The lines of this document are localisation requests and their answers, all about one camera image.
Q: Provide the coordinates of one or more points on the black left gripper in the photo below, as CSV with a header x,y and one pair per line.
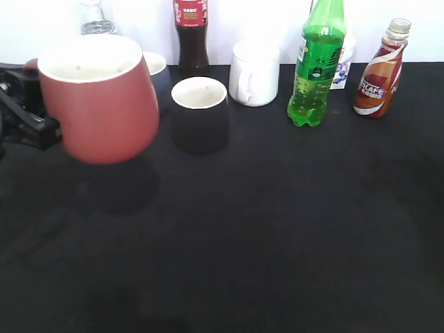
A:
x,y
24,120

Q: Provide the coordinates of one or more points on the brown red ceramic mug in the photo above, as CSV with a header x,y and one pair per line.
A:
x,y
98,87

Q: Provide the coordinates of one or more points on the nescafe coffee bottle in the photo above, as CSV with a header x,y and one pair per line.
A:
x,y
381,77

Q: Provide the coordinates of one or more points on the grey ceramic mug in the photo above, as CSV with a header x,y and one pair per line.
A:
x,y
161,79

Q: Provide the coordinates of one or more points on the black ceramic mug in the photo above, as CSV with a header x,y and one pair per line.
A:
x,y
199,114

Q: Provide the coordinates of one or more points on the white ceramic mug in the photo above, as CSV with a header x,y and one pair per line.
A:
x,y
254,72

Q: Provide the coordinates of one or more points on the green sprite bottle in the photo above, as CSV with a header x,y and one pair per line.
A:
x,y
319,52

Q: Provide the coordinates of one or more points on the clear water bottle green label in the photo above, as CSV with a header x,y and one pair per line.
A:
x,y
92,19

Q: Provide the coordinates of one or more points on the cola bottle red label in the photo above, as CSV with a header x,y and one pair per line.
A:
x,y
191,21

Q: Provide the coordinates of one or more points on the white blueberry milk carton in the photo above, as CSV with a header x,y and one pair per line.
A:
x,y
345,61

